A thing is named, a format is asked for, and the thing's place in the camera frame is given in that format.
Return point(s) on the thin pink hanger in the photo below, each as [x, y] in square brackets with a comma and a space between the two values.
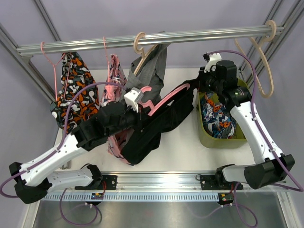
[54, 65]
[108, 62]

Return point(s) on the aluminium hanging rail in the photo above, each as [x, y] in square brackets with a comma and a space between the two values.
[150, 39]

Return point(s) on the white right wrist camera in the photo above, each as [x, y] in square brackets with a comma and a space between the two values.
[212, 60]

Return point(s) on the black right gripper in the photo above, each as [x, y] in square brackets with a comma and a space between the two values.
[202, 78]

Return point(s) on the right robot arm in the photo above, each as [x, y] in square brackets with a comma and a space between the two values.
[271, 164]

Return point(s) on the slotted cable duct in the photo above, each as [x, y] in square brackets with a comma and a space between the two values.
[133, 197]

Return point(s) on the olive green plastic basket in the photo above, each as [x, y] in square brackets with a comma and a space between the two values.
[237, 140]

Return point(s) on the pink plastic hanger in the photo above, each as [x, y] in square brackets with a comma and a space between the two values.
[154, 108]

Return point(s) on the grey shorts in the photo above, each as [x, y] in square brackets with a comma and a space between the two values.
[151, 74]

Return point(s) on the thin pink left hanger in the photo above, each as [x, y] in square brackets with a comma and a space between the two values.
[54, 65]

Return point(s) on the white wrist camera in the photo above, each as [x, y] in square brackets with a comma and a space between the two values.
[132, 98]
[212, 60]

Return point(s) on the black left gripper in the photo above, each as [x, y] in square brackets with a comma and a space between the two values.
[142, 119]

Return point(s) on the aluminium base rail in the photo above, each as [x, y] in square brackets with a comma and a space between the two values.
[156, 183]

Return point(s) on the pink patterned shorts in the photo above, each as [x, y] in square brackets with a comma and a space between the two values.
[112, 93]

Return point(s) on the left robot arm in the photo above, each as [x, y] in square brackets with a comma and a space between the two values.
[37, 178]

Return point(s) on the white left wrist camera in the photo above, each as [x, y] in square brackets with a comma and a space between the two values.
[132, 98]

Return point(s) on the blue orange skull shorts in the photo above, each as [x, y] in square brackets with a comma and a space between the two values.
[217, 121]

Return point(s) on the beige wooden hanger with grey shorts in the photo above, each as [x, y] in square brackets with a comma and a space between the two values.
[140, 51]

